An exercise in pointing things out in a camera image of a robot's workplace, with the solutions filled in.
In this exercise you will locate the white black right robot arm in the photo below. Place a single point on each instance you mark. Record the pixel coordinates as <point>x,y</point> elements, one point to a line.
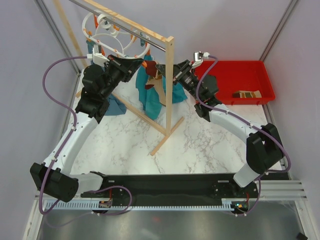
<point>263,143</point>

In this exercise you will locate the white slotted cable duct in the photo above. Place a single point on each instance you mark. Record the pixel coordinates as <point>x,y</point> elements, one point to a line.
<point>99,204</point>

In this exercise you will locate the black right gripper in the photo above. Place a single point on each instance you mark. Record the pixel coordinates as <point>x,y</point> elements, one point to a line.
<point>180,70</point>

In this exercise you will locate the dark blue cloth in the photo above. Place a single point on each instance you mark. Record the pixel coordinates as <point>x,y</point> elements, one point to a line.
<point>116,107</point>

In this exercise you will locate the red plastic bin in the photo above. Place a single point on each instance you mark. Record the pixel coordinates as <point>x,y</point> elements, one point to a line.
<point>247,75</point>

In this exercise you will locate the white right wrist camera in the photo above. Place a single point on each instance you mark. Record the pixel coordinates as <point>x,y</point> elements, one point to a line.
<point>198,58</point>

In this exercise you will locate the wooden drying rack frame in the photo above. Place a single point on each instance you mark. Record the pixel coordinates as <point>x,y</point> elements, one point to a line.
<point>169,129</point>

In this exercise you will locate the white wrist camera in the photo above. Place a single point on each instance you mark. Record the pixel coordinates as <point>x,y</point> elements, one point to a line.
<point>198,58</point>
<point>95,55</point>

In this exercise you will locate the orange clothespin top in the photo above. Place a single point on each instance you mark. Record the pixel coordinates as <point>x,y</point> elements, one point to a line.
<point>133,38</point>

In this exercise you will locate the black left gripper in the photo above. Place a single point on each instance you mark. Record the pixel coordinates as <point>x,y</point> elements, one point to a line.
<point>126,66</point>

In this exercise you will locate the teal clothespin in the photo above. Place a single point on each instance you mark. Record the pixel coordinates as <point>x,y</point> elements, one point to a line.
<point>142,41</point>

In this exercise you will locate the striped sock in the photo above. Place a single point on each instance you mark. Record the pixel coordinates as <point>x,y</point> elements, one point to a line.
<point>155,80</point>
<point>247,94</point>

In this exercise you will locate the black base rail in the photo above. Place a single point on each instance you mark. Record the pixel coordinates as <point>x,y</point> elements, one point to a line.
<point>172,189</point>

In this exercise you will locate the teal cloth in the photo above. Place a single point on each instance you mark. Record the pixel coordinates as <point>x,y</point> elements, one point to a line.
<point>147,93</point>

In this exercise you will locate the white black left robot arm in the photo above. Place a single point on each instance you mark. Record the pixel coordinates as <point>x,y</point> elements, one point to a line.
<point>53,177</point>

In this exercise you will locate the white round clip hanger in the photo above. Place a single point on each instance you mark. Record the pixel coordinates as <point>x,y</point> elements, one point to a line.
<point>111,38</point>

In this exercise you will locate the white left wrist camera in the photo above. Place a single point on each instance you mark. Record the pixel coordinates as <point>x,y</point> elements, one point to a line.
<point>95,55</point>

